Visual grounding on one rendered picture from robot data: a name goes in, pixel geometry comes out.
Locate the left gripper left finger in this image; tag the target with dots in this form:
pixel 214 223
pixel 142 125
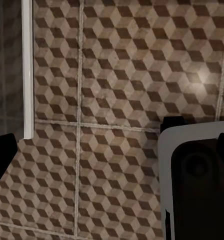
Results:
pixel 8 149

